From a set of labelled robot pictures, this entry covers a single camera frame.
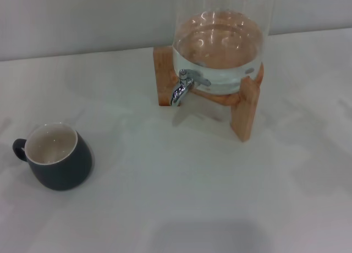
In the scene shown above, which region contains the black ceramic cup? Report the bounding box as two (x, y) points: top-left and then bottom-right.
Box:
(12, 122), (94, 191)

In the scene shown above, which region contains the chrome faucet tap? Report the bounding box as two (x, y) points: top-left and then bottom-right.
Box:
(169, 68), (212, 108)

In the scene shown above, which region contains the wooden dispenser stand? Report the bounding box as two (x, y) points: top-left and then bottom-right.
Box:
(152, 46), (265, 142)

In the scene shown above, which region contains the glass water dispenser jar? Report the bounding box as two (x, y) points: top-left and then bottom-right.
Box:
(171, 0), (274, 96)

